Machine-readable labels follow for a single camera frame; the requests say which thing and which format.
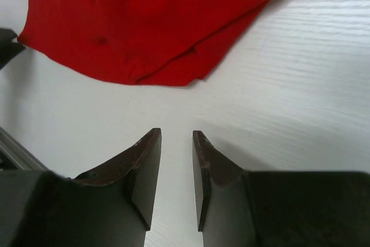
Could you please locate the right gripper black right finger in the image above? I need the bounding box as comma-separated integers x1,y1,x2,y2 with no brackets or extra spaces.
193,131,369,246

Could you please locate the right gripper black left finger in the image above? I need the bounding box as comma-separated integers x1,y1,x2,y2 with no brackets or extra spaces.
1,128,161,246

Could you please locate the red t-shirt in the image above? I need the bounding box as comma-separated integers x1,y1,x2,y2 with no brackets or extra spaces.
18,0,270,86

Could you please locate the aluminium table edge rail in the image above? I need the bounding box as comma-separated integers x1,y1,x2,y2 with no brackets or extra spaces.
0,128,48,171

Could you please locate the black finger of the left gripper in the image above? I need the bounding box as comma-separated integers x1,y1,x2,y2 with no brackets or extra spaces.
0,28,25,69

